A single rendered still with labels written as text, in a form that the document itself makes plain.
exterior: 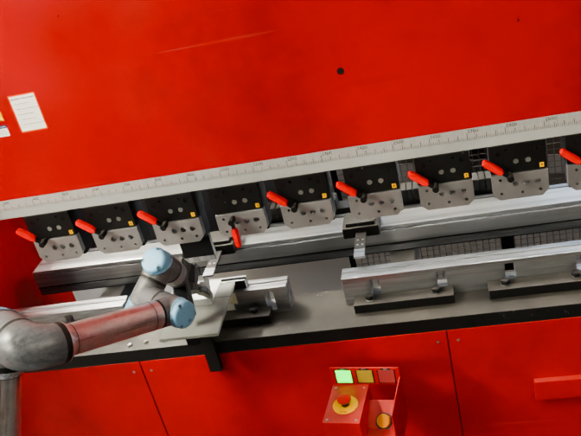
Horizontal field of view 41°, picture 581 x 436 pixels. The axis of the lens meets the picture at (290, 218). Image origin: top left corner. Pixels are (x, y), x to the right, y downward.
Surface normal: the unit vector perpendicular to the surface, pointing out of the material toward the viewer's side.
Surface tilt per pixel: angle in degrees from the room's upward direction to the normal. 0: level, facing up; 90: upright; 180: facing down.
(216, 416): 90
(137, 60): 90
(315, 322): 0
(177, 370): 90
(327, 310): 0
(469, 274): 90
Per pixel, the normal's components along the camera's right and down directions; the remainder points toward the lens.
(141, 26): -0.12, 0.48
